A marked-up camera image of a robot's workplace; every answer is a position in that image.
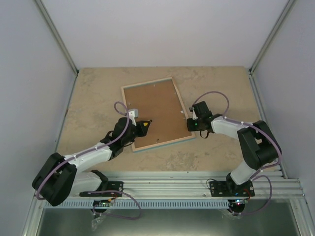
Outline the blue wooden picture frame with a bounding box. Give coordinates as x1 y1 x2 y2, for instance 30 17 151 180
121 77 195 152

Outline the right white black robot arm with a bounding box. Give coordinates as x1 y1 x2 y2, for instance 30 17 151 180
187 101 282 197

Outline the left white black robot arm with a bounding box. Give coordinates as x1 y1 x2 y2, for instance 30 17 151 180
32 117 152 207

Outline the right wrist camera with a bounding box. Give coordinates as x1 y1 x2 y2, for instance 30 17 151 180
189 106 198 120

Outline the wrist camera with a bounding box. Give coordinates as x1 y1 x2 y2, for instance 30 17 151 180
189 106 198 120
128 109 138 126

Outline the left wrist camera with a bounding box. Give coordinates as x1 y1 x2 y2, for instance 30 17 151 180
128 109 138 126

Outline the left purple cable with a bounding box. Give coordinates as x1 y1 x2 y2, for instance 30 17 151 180
35 101 142 221

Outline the purple cable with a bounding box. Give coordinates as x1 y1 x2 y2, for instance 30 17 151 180
35 101 142 221
193 91 283 216

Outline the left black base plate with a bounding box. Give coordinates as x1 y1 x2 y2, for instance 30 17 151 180
79 181 124 197

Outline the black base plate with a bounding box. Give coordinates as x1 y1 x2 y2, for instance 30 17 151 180
79 181 124 197
208 181 255 197

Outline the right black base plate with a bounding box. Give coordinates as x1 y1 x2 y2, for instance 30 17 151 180
208 181 255 197

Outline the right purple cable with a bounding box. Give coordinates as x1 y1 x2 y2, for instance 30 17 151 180
193 91 283 216

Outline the aluminium profile rail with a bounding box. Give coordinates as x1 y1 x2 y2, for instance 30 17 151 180
103 170 305 199

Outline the grey slotted cable duct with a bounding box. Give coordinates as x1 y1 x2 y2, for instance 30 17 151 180
58 199 229 209

